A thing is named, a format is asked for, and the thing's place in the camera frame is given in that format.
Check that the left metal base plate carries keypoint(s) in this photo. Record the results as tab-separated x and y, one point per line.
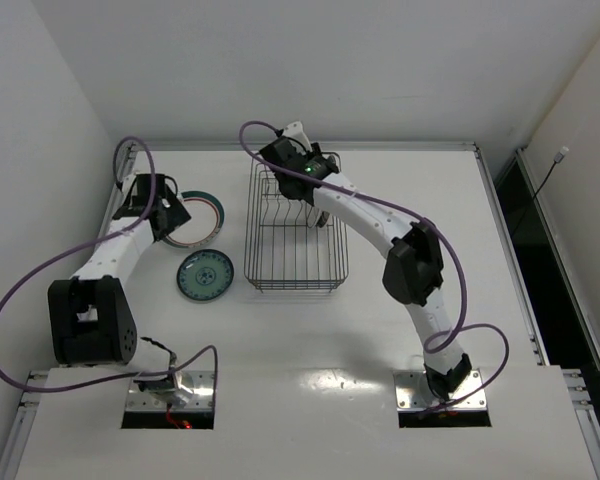
186	391

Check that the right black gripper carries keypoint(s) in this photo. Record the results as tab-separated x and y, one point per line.
290	185

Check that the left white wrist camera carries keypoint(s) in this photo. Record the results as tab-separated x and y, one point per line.
127	183

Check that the blue floral green plate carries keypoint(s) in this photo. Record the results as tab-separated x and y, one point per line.
205	275

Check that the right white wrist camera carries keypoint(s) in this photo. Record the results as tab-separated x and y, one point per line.
296	135

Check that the black cable white plug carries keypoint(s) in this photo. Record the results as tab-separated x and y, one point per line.
557	159

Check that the metal base plate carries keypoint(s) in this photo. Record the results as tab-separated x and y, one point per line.
186	391
414	395

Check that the green red rimmed plate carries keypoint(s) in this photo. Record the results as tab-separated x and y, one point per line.
207	219
322	219

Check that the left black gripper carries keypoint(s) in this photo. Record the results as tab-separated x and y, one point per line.
175	216

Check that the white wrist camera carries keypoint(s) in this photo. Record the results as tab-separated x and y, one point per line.
296	135
127	183

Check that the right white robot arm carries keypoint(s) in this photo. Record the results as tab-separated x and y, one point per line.
413	259

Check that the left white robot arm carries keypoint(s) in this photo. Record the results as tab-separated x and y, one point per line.
91	321

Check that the grey wire dish rack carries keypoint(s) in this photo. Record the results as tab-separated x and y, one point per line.
281	252

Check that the white plate grey rim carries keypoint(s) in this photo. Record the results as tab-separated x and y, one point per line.
313	215

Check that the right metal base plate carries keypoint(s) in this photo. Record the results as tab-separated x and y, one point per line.
414	395

